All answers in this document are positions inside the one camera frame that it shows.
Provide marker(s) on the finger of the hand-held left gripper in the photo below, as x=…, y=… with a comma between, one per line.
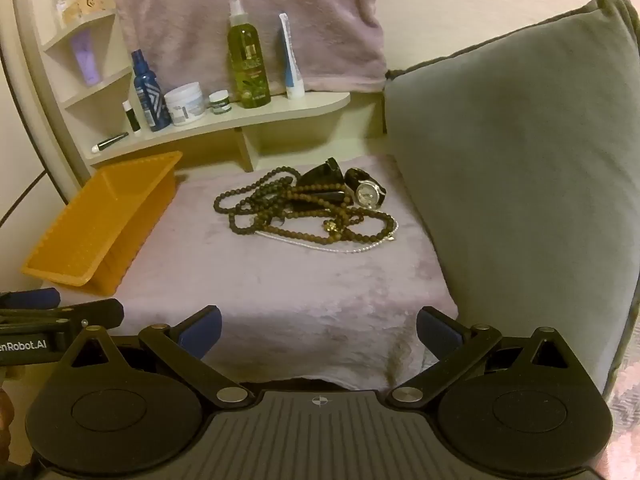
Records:
x=95, y=312
x=30, y=299

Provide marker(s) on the purple tube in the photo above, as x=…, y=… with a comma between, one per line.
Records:
x=86, y=60

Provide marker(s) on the grey cushion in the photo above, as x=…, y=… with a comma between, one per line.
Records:
x=525, y=160

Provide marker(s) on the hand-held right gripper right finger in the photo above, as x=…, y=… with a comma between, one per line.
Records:
x=435, y=332

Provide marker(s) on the orange plastic tray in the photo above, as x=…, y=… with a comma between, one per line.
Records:
x=100, y=220

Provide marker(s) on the black cylinder case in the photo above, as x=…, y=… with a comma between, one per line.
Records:
x=325, y=197

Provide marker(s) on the white cream jar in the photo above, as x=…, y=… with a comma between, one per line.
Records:
x=185, y=105

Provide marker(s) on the green spray bottle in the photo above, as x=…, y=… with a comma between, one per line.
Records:
x=248, y=60

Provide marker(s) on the blue white tube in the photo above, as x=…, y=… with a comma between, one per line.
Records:
x=291, y=65

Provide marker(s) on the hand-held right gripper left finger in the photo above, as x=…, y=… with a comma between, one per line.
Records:
x=202, y=332

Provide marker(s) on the small clear bottle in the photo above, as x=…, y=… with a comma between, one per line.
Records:
x=60, y=5

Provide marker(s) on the hanging pink towel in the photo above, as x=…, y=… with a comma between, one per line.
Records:
x=200, y=20

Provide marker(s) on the tan patterned box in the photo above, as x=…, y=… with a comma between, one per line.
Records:
x=90, y=6

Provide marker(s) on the white lip balm stick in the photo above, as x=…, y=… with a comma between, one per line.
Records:
x=132, y=119

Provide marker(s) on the pink patterned cloth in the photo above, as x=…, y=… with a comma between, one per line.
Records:
x=625, y=410

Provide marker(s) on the small green jar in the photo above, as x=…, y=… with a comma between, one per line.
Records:
x=219, y=102

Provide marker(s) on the blue spray bottle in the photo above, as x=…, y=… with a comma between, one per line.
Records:
x=150, y=95

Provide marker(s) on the pink fluffy blanket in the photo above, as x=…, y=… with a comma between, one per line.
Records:
x=300, y=300

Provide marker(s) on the black tube with white cap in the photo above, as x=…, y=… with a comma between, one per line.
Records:
x=112, y=141

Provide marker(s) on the cream wooden shelf unit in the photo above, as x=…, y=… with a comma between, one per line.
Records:
x=280, y=110

